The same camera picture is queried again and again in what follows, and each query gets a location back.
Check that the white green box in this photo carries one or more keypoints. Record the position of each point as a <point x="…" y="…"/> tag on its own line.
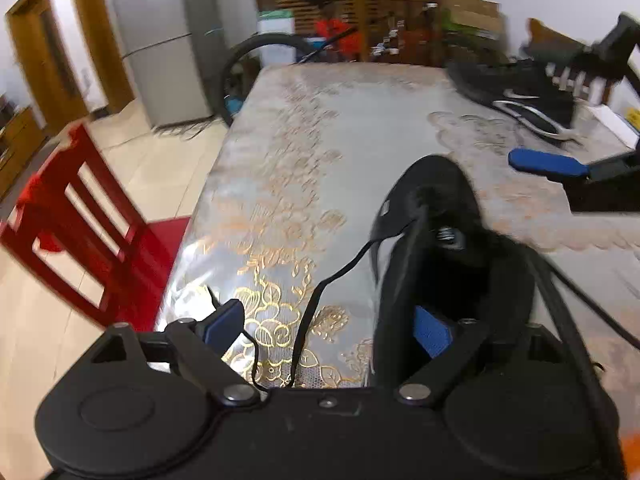
<point x="279" y="23"/>

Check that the silver refrigerator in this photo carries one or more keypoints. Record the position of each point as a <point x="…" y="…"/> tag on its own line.
<point x="173" y="51"/>

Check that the red wooden chair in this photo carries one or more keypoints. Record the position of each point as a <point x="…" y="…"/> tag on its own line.
<point x="74" y="204"/>

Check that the floral lace tablecloth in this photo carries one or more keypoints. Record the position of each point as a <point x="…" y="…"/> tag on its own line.
<point x="295" y="217"/>

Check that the cardboard box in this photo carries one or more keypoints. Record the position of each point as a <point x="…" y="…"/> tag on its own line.
<point x="475" y="17"/>

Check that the brown wooden chair right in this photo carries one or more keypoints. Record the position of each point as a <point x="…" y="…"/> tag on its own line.
<point x="575" y="67"/>

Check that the black bicycle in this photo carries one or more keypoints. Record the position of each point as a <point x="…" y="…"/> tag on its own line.
<point x="325" y="31"/>

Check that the wooden sideboard cabinet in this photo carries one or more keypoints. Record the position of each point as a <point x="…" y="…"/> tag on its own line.
<point x="21" y="139"/>

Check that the black sneaker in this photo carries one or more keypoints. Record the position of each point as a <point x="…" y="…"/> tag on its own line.
<point x="432" y="250"/>
<point x="521" y="90"/>

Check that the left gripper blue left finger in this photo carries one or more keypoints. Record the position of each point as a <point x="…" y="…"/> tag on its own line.
<point x="223" y="327"/>

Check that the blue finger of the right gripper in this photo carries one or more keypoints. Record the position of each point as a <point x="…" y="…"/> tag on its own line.
<point x="546" y="164"/>

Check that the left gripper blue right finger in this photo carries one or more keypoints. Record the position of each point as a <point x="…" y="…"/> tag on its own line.
<point x="433" y="335"/>

